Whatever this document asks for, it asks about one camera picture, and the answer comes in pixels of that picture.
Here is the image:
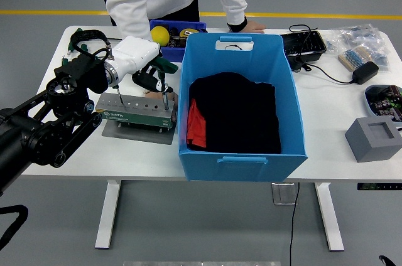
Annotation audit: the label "person's left hand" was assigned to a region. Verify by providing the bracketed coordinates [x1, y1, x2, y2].
[242, 21, 266, 34]

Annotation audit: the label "person's right hand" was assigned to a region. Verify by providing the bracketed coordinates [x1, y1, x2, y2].
[143, 89, 180, 122]

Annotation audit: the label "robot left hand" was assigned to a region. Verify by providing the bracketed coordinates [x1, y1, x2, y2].
[111, 35, 175, 94]

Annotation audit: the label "green grey hex key stand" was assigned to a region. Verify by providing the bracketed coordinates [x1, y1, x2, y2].
[95, 92, 178, 146]

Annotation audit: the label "large green T-handle hex key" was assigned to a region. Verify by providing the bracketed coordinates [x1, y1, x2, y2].
[149, 55, 179, 113]

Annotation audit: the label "small green T-handle hex key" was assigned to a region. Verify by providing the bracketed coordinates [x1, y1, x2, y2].
[113, 83, 123, 105]

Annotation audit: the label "blue folding storage box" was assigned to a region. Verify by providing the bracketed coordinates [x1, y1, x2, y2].
[177, 32, 309, 183]

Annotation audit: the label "metal floor box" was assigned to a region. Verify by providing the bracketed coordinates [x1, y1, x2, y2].
[271, 183, 299, 206]

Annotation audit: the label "yellow ball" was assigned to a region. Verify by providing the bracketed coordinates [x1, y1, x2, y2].
[149, 26, 170, 48]

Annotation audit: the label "dark blue parts bin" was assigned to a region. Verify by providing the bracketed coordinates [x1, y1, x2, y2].
[149, 19, 207, 63]

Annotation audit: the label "brown metal part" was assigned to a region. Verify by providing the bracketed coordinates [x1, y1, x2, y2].
[170, 36, 187, 49]

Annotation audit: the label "black plastic tray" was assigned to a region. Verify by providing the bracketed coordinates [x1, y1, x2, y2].
[280, 30, 328, 72]

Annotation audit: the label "red cloth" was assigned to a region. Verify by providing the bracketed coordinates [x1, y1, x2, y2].
[185, 98, 207, 148]

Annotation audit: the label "yellow tape measure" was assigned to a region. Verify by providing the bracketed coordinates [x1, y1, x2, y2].
[178, 27, 201, 40]

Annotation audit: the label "white table leg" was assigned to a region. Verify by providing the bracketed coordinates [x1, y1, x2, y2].
[94, 180, 122, 250]
[313, 183, 345, 252]

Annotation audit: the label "black table control panel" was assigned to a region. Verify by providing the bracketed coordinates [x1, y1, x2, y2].
[356, 183, 402, 191]

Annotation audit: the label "black cloth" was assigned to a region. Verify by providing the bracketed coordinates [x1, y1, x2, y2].
[188, 72, 283, 155]

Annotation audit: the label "resistor tape strip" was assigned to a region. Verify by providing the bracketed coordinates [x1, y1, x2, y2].
[338, 45, 374, 73]

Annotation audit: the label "clear plastic component bags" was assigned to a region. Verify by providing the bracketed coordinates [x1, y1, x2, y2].
[325, 23, 392, 72]

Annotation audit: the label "grey block with square recess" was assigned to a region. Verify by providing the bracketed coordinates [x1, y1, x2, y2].
[344, 117, 402, 164]

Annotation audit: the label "black power adapter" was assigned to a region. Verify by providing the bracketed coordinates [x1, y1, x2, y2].
[351, 61, 380, 85]

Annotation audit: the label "light blue tray with electronics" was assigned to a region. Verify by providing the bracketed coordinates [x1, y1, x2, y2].
[364, 83, 402, 129]

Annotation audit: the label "black hanging cable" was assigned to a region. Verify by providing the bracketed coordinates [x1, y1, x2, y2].
[288, 183, 301, 266]

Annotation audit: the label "black adapter cable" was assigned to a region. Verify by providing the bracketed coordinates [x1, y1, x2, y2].
[288, 23, 356, 85]

